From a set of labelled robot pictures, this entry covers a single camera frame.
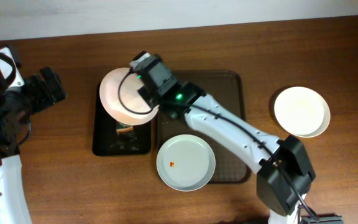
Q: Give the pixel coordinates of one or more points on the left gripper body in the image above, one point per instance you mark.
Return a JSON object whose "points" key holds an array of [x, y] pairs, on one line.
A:
{"points": [[52, 84]]}

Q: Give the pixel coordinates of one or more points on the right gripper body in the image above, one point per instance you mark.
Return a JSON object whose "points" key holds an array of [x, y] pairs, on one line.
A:
{"points": [[146, 94]]}

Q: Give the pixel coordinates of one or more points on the pinkish white plate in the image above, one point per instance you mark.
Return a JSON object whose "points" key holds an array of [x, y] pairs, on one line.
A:
{"points": [[108, 93]]}

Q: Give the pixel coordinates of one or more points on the green orange sponge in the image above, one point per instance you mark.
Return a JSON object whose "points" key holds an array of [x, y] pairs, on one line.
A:
{"points": [[122, 128]]}

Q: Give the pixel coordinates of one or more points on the cream plate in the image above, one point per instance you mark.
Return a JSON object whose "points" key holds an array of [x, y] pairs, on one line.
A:
{"points": [[301, 112]]}

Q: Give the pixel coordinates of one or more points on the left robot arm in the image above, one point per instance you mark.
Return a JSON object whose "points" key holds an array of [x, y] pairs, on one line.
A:
{"points": [[20, 98]]}

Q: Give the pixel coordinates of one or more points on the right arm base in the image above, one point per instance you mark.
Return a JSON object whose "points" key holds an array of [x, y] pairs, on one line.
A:
{"points": [[323, 220]]}

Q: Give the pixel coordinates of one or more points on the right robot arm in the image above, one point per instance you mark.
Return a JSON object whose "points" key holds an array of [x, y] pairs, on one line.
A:
{"points": [[283, 169]]}

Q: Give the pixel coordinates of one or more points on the black water tray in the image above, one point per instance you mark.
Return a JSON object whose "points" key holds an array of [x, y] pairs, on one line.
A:
{"points": [[106, 142]]}

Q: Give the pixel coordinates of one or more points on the brown serving tray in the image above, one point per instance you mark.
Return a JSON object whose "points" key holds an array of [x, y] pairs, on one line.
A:
{"points": [[226, 88]]}

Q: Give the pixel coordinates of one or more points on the pale green plate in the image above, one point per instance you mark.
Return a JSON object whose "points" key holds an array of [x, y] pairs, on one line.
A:
{"points": [[185, 162]]}

